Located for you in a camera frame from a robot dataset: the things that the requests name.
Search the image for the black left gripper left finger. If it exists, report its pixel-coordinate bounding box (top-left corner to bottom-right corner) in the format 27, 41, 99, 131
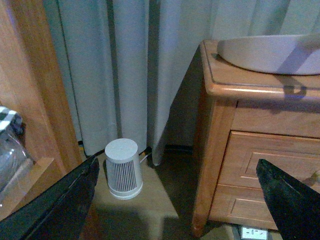
0, 156, 100, 240

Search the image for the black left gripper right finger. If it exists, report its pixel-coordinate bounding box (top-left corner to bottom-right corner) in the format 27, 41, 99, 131
256, 158, 320, 240

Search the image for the white plastic dustpan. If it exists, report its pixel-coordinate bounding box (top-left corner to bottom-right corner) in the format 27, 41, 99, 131
217, 33, 320, 76

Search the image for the white power strip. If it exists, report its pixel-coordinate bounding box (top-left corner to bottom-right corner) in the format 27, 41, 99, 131
240, 226, 268, 240

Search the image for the white cylindrical air purifier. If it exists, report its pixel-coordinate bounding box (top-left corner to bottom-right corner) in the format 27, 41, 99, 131
104, 138, 143, 200

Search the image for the checkered bedding corner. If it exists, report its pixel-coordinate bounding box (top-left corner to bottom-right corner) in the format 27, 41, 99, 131
0, 105, 24, 142

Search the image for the wooden nightstand with drawers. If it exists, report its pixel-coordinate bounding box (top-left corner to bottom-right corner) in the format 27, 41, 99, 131
190, 39, 320, 238

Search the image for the grey curtain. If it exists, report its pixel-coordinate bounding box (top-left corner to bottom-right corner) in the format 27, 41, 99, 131
43, 0, 320, 166

